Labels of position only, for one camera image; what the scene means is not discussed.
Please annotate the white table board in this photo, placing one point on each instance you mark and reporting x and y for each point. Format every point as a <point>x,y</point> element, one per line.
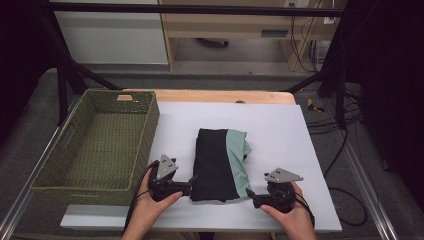
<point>283,133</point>

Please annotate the person's right hand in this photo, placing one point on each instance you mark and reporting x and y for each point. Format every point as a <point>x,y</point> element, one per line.
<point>293,216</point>

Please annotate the black metal stand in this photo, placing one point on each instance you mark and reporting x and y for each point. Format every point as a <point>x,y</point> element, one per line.
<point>339,83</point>
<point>61,93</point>

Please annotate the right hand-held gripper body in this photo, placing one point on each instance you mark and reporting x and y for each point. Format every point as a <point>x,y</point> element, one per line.
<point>278,193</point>

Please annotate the white power strip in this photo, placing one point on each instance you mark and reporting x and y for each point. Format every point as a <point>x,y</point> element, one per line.
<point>329,20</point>

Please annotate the black horizontal frame bar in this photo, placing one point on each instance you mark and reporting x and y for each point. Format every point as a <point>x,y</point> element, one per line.
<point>200,9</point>

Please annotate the green woven basket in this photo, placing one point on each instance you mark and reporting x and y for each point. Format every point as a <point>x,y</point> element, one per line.
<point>100,150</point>

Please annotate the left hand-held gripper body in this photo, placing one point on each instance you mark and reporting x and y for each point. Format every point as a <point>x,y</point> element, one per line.
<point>165,176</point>

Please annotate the black curtain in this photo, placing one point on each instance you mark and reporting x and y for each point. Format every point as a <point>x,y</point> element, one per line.
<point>20,60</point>
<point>393,83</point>

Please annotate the wooden desk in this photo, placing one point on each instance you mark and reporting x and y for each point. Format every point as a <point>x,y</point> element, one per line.
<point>226,25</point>

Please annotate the aluminium rail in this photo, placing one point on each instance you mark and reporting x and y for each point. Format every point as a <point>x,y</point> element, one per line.
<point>20,203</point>
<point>370,193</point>

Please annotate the yellow and black tape piece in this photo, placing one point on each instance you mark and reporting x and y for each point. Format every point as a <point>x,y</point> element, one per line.
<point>313,106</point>

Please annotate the person's left hand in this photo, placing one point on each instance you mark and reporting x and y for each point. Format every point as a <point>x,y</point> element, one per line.
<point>148,210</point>

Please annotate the white cabinet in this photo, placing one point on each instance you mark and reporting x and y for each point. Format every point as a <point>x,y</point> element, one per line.
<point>110,40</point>

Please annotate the black and mint shirt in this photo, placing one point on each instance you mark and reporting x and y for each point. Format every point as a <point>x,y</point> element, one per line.
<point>213,166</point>

